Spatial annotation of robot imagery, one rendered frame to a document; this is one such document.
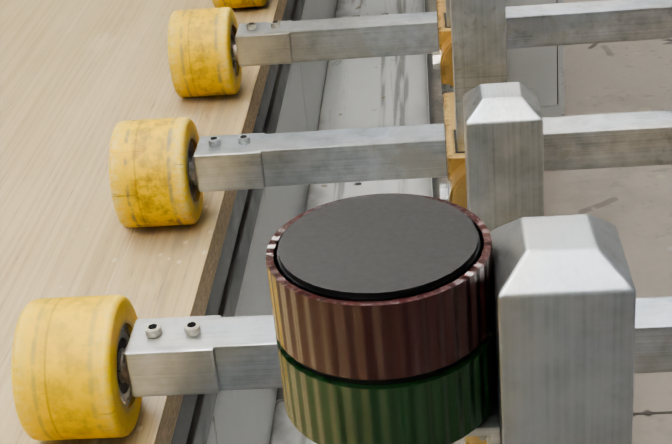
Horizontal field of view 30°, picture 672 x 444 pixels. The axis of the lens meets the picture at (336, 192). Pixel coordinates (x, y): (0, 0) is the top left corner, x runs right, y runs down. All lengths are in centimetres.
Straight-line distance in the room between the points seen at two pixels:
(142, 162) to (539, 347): 60
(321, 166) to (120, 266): 16
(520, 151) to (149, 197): 39
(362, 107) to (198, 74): 72
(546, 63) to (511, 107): 248
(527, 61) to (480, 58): 222
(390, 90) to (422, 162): 98
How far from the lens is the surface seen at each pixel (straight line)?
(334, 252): 33
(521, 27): 114
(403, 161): 90
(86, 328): 70
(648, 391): 227
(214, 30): 113
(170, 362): 70
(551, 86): 308
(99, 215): 98
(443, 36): 108
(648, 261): 265
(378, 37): 113
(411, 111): 180
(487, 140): 58
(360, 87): 190
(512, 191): 59
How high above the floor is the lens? 134
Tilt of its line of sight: 27 degrees down
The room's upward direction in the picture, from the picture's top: 6 degrees counter-clockwise
